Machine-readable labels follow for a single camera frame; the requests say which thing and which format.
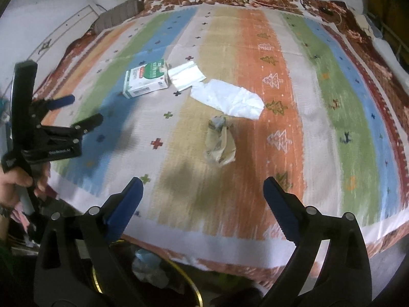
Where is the white wooden headboard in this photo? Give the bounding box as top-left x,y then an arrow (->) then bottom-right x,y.
28,2 -> 102,62

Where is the beige paper wrapper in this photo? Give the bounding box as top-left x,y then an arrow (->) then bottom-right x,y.
204,116 -> 236,167

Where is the white paper tissue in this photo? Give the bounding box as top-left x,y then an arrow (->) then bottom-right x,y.
168,61 -> 206,92

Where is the green white eye drops box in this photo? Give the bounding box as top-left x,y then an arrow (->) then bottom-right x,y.
122,59 -> 168,98

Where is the large white tissue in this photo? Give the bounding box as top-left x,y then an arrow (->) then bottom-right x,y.
191,79 -> 265,120

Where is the striped colourful blanket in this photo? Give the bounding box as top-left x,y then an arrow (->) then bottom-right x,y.
41,4 -> 409,269

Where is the black gold-rimmed trash bin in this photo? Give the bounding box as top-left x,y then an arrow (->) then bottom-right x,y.
85,240 -> 204,306

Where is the person's left hand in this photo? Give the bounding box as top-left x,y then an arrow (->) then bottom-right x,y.
0,162 -> 51,209

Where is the grey ribbed pillow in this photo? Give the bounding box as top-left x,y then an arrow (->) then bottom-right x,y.
92,0 -> 144,35

